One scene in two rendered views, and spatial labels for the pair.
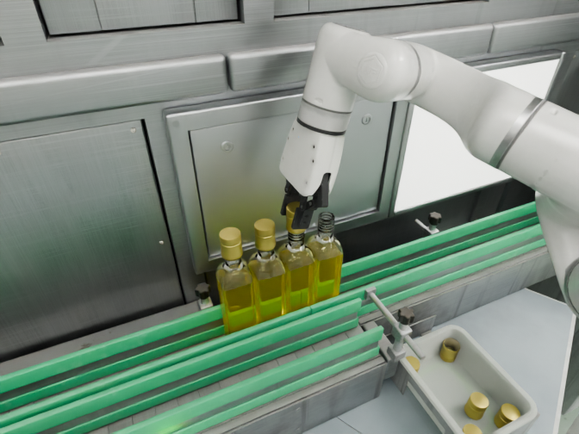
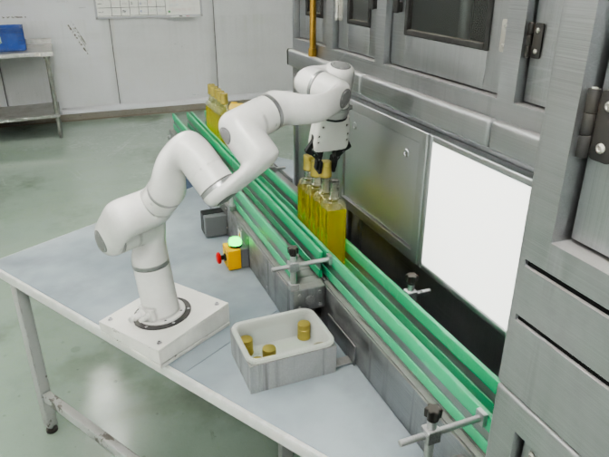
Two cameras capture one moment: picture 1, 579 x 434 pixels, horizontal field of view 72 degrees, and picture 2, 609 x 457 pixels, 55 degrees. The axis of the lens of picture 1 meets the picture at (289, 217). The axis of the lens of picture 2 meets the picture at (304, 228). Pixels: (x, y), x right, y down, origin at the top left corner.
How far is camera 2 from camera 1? 1.63 m
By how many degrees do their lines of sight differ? 77
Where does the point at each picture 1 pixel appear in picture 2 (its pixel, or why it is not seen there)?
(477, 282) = (379, 351)
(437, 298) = (354, 323)
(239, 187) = (356, 156)
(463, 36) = (463, 118)
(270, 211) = (364, 186)
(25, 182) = not seen: hidden behind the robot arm
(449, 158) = (459, 245)
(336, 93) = not seen: hidden behind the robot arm
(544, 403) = (275, 415)
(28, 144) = not seen: hidden behind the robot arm
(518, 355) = (326, 416)
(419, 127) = (434, 186)
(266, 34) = (380, 71)
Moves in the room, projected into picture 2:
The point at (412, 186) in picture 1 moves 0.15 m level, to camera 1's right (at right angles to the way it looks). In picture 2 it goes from (432, 247) to (443, 278)
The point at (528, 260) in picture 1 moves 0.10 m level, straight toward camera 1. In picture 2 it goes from (419, 394) to (378, 374)
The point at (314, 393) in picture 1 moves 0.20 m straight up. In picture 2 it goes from (271, 263) to (269, 199)
